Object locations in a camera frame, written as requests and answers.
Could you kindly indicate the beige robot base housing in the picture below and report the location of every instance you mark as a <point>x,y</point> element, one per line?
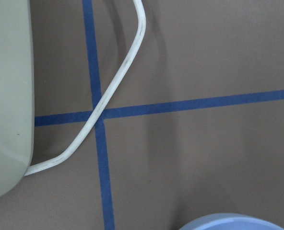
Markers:
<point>16,92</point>

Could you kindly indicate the blue bowl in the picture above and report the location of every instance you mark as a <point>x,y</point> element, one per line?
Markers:
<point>230,221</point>

